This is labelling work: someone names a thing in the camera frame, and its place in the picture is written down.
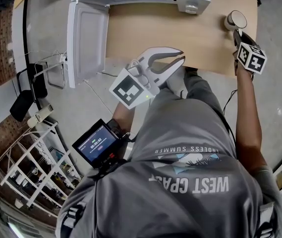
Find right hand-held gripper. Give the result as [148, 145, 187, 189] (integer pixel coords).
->
[233, 29, 268, 74]

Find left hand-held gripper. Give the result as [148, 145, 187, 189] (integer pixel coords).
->
[109, 47, 186, 110]

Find white mug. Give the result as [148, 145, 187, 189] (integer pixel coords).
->
[224, 10, 247, 32]

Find white microwave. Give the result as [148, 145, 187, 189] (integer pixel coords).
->
[66, 0, 212, 89]

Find person's left forearm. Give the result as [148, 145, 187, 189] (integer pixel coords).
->
[112, 100, 136, 143]

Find person's right forearm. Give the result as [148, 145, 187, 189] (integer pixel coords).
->
[232, 51, 268, 171]

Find person's white shoe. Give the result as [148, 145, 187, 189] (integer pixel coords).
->
[167, 67, 188, 99]

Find person's grey trousers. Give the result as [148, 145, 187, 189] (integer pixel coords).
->
[140, 69, 228, 138]

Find black wrist-mounted screen device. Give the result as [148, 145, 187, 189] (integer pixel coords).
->
[71, 119, 121, 170]

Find white cylindrical device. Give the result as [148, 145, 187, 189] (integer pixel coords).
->
[27, 104, 54, 128]

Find person's grey printed t-shirt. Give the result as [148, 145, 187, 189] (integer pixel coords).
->
[56, 118, 282, 238]

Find chrome wire rack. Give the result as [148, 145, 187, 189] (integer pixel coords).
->
[34, 62, 66, 90]

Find white cable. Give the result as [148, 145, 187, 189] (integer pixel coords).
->
[24, 50, 67, 64]

